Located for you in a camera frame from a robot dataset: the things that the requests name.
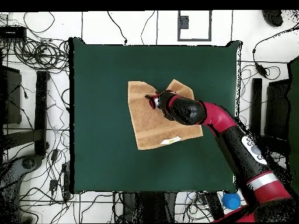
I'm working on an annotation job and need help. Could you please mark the tan terry towel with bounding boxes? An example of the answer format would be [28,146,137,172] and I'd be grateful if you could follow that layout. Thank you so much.
[127,79,204,151]

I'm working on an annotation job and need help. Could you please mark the black flat panel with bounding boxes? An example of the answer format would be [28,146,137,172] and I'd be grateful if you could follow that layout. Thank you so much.
[265,78,291,141]

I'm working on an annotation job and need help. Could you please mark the dark green table cloth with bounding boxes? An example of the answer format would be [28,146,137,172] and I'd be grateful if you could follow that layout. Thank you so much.
[68,37,242,194]

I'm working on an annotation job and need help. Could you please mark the small dark grey square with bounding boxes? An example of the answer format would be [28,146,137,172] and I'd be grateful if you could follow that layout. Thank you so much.
[178,15,189,30]

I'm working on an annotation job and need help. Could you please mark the black upright bar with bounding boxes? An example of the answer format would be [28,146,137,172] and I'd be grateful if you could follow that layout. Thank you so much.
[248,78,263,136]
[34,69,50,156]

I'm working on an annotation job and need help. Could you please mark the black power strip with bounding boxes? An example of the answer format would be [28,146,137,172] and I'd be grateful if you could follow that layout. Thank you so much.
[205,191,225,221]
[62,163,74,201]

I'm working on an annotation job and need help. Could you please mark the blue round object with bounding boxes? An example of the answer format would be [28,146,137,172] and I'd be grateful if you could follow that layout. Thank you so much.
[221,191,242,210]

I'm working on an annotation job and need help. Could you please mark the black horizontal beam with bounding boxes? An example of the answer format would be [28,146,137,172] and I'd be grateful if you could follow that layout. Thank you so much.
[259,135,290,156]
[2,129,44,150]

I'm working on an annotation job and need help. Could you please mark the black square cabinet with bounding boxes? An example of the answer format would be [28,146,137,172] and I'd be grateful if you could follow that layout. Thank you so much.
[0,65,22,125]

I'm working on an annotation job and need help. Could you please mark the dark grey stand base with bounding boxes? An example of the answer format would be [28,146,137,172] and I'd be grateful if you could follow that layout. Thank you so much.
[0,155,44,190]

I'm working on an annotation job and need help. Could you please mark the dark rounded object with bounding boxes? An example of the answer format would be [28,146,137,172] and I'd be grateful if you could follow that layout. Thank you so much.
[262,9,284,27]

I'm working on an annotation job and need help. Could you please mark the dark green cloth cover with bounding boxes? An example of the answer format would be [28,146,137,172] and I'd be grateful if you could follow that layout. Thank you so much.
[286,55,299,194]

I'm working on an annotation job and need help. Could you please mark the black cable with plug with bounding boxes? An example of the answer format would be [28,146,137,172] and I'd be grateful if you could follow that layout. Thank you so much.
[107,10,128,45]

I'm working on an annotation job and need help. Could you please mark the grey square frame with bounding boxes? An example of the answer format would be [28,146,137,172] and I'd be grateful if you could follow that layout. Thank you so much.
[177,10,213,42]

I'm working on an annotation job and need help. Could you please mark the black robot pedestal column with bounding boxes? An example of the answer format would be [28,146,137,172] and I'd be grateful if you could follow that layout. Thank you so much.
[121,192,178,223]

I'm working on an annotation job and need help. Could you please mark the black cable with adapter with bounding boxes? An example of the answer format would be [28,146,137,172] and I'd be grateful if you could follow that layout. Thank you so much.
[252,23,299,79]

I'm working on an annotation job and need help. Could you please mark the coiled black cables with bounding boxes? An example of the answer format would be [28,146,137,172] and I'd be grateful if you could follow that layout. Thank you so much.
[12,38,70,72]

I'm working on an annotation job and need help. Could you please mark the black switch box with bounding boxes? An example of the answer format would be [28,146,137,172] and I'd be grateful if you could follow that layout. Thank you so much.
[0,25,27,40]

